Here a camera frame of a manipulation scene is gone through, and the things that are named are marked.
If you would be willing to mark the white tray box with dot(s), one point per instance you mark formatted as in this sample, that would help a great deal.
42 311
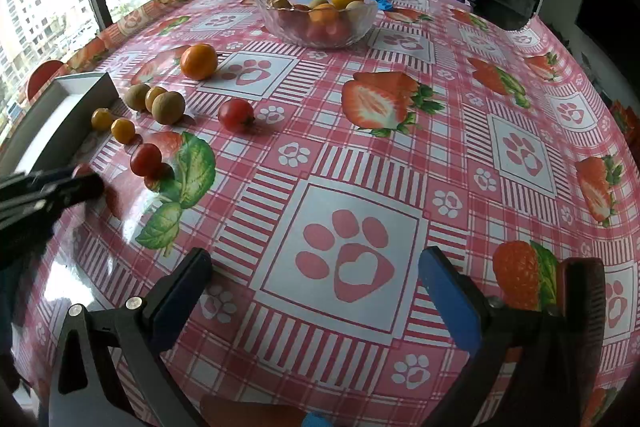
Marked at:
58 122

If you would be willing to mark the orange mandarin on table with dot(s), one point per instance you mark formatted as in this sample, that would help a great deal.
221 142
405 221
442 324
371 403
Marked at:
199 62

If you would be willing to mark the yellow tomato near tray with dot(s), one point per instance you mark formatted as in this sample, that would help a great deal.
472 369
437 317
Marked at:
102 120

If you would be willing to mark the dark red tomato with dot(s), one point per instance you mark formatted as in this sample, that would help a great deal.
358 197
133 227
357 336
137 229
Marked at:
83 170

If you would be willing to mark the yellow tomato near kiwis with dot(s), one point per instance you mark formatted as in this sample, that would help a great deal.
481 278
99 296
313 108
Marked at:
151 95

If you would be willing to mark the red cherry tomato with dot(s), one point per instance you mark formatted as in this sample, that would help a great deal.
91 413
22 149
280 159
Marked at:
236 115

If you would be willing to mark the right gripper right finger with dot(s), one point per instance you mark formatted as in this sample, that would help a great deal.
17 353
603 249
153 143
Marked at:
560 347

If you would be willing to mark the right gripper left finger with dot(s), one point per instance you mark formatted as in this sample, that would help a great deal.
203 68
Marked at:
86 390

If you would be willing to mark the glass fruit bowl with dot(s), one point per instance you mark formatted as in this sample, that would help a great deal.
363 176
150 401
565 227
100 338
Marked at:
288 20

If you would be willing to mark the red plastic stool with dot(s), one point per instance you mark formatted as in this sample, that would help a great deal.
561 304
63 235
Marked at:
40 76

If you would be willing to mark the brown kiwi fruit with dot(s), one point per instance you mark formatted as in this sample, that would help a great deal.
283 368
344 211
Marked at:
168 107
135 96

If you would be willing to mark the pink strawberry tablecloth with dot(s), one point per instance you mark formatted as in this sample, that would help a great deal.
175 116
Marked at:
438 128

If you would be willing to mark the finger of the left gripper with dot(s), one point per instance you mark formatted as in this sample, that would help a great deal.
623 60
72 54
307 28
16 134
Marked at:
31 204

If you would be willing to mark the yellow cherry tomato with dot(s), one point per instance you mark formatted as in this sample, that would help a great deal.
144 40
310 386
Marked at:
123 130

